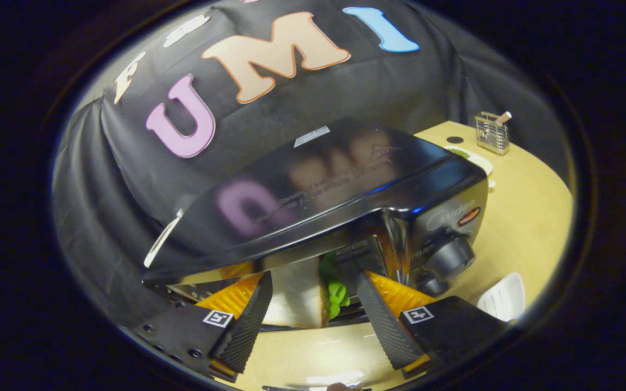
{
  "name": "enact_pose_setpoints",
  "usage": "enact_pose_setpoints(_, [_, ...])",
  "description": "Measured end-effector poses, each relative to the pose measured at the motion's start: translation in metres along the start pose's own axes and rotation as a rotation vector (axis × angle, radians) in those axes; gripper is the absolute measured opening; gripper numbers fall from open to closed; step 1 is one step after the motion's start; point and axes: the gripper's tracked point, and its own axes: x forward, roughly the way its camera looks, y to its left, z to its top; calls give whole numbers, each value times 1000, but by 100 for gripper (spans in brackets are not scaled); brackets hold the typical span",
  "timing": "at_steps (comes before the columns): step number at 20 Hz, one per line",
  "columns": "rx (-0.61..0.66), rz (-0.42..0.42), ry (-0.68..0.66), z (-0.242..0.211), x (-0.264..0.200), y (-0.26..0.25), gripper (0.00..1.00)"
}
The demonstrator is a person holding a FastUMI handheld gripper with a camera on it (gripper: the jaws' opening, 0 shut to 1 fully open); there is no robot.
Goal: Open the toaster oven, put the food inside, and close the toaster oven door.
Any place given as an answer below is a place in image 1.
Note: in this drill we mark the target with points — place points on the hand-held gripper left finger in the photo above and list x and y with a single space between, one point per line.
245 331

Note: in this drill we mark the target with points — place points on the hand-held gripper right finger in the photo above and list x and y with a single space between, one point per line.
381 326

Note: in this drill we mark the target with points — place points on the white bread lettuce sandwich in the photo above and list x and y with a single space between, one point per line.
296 293

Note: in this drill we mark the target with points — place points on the black toaster oven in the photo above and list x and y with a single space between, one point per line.
318 179

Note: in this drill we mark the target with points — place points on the white slot toaster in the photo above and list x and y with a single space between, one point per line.
162 241

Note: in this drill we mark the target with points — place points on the small white ribbed plate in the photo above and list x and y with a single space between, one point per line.
503 298

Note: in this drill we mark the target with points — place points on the white divided plate with beans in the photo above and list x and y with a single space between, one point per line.
476 160

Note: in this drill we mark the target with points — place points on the black round table grommet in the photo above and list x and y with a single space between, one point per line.
455 139

